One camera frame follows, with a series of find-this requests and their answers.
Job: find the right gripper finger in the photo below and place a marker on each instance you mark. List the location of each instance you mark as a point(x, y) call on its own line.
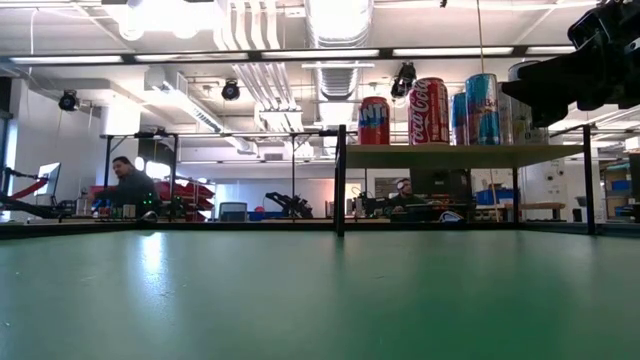
point(547, 116)
point(545, 82)

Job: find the teal Red Bull can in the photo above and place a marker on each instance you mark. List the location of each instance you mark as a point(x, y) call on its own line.
point(482, 115)

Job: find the blue silver Red Bull can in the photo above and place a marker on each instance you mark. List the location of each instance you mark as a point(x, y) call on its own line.
point(459, 120)

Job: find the red Coca-Cola can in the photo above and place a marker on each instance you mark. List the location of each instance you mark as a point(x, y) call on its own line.
point(428, 115)

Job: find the orange-red Fanta can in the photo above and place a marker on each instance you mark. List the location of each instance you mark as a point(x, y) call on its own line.
point(374, 125)

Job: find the small black robot arm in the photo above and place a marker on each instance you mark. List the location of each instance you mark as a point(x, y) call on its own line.
point(292, 205)

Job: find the wooden bench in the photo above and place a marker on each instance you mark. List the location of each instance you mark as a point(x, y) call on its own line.
point(542, 204)

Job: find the blue bins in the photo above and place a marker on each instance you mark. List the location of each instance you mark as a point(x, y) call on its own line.
point(492, 196)

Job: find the wooden storage rack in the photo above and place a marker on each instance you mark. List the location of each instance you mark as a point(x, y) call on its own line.
point(620, 185)

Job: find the large black monitor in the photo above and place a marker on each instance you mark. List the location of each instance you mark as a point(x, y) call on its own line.
point(440, 182)

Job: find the white rounded device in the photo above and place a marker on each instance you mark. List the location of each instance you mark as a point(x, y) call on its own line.
point(451, 216)

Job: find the person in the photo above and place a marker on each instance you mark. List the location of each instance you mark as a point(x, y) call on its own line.
point(406, 200)
point(131, 190)

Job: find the black bar with light strips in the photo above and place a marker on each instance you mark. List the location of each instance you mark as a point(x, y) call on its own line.
point(255, 54)

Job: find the green table mat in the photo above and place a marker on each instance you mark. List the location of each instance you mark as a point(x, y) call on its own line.
point(320, 300)

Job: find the grey chair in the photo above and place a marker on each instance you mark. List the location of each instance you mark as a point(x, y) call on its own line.
point(233, 212)

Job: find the computer monitor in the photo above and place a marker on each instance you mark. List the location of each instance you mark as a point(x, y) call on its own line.
point(47, 180)

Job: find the black hanging camera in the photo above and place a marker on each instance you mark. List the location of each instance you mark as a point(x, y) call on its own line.
point(404, 80)

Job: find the silver corrugated air duct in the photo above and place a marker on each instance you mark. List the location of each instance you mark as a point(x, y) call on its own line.
point(340, 80)

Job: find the black aluminium table frame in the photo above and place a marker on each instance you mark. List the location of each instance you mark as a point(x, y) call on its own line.
point(260, 226)

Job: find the black dome camera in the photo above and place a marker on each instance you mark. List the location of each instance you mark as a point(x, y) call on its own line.
point(230, 91)
point(68, 100)

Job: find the black workstation frame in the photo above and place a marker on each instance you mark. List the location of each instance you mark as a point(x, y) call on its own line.
point(174, 165)

